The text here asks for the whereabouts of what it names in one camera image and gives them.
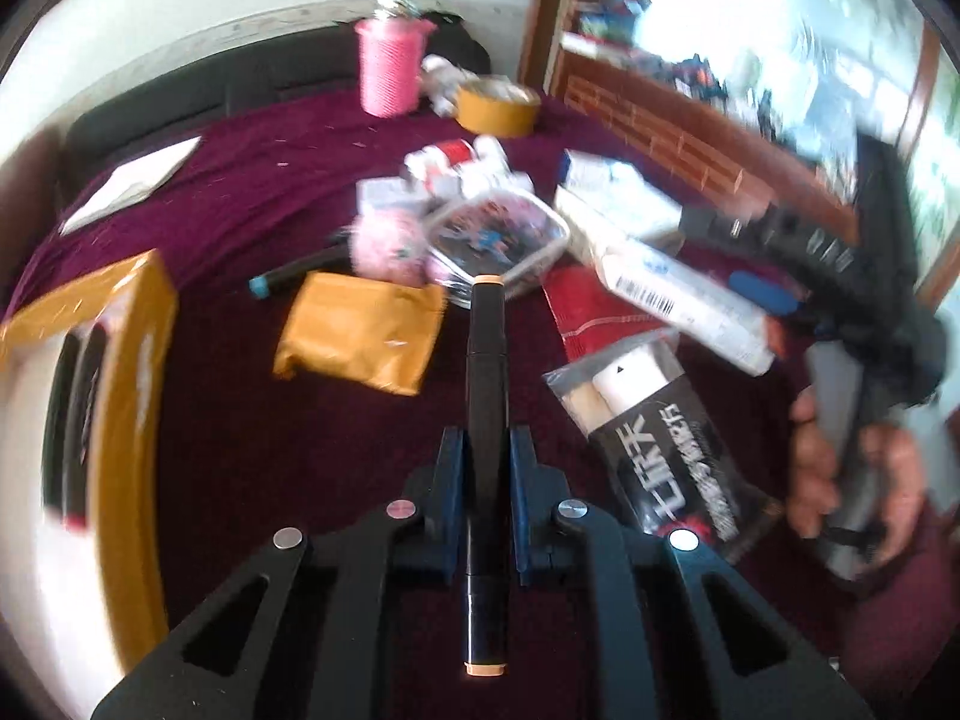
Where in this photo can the pink fluffy plush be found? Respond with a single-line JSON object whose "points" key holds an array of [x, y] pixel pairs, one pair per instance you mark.
{"points": [[389, 245]]}

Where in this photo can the black snack packet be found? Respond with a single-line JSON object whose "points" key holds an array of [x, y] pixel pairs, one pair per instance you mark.
{"points": [[665, 460]]}

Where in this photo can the person right hand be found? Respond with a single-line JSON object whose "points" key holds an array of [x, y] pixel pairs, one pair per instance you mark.
{"points": [[813, 493]]}

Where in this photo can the black marker orange cap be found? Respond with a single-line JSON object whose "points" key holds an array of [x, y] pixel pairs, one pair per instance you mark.
{"points": [[487, 489]]}

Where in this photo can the black marker white cap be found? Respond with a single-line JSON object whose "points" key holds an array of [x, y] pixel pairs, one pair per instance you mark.
{"points": [[52, 461]]}

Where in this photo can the black marker red cap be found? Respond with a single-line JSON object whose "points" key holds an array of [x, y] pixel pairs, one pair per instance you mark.
{"points": [[84, 394]]}

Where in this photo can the clear plastic card case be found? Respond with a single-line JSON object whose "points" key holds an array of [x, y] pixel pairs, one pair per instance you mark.
{"points": [[510, 235]]}

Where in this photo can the yellow-rimmed cardboard box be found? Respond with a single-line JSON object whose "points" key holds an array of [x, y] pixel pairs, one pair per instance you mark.
{"points": [[81, 609]]}

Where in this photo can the white barcode box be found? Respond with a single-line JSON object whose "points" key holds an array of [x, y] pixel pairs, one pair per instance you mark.
{"points": [[674, 293]]}

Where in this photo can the maroon velvet bedspread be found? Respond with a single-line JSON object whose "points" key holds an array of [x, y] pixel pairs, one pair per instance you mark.
{"points": [[241, 453]]}

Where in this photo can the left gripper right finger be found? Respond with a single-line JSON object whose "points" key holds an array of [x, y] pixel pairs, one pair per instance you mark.
{"points": [[675, 633]]}

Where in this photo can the yellow padded envelope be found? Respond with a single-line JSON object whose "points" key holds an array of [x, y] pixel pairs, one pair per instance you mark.
{"points": [[371, 332]]}

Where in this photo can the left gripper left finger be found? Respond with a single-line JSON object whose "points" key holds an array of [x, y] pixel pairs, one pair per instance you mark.
{"points": [[298, 630]]}

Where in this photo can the black marker teal cap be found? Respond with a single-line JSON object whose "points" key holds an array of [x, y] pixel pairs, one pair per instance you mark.
{"points": [[335, 258]]}

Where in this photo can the wooden window frame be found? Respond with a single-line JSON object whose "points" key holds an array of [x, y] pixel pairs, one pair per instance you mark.
{"points": [[753, 101]]}

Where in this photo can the black sofa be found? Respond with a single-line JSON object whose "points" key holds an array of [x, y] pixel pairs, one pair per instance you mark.
{"points": [[225, 85]]}

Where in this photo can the pink knit-sleeved bottle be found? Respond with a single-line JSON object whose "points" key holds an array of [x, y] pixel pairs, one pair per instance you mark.
{"points": [[391, 45]]}

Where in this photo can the yellow tape roll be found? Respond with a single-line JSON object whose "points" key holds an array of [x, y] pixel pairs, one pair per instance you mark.
{"points": [[497, 107]]}

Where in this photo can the white blue box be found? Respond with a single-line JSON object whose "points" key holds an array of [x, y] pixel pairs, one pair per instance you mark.
{"points": [[598, 195]]}

